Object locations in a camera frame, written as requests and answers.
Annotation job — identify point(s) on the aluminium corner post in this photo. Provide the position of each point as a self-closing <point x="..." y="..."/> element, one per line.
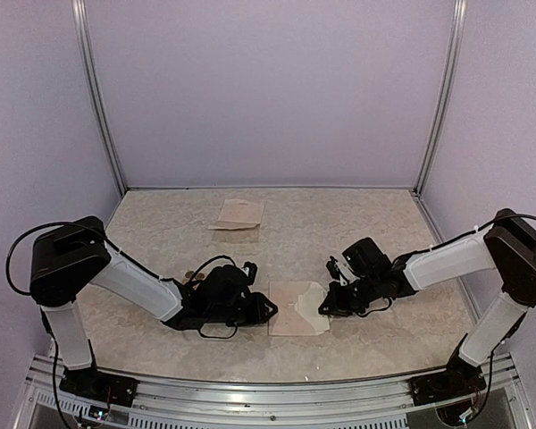
<point x="80" y="17"/>
<point x="444" y="96"/>

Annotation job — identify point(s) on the aluminium left corner post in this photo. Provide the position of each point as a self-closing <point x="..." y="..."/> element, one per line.
<point x="80" y="17"/>

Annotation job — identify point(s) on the aluminium right corner post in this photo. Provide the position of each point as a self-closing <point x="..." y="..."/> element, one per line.
<point x="444" y="96"/>

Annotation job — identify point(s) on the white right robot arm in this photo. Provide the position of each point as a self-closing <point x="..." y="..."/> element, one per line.
<point x="496" y="262"/>

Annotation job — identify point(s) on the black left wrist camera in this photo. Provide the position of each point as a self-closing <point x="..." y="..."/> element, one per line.
<point x="250" y="269"/>

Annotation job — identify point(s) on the spare folded letter paper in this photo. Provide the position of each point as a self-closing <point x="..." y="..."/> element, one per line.
<point x="238" y="214"/>

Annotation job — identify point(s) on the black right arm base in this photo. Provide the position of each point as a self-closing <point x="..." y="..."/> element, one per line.
<point x="457" y="379"/>

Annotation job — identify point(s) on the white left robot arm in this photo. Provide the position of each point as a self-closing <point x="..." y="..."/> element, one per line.
<point x="68" y="257"/>

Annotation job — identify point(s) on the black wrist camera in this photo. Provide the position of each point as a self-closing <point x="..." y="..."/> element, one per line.
<point x="362" y="259"/>
<point x="250" y="269"/>

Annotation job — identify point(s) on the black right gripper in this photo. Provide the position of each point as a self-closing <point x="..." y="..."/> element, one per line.
<point x="335" y="302"/>

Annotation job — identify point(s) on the cream letter paper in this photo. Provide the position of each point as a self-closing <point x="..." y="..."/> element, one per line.
<point x="307" y="306"/>

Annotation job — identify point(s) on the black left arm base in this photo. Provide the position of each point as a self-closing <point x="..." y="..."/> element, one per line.
<point x="92" y="384"/>

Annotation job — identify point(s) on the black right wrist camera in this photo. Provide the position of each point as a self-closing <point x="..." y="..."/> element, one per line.
<point x="362" y="259"/>

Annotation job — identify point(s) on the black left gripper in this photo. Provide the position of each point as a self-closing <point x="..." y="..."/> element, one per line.
<point x="258" y="311"/>

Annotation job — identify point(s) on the round sticker sheet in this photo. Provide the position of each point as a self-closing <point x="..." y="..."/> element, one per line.
<point x="191" y="276"/>

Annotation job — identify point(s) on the aluminium front table rail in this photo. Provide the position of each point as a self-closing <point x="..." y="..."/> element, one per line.
<point x="377" y="402"/>

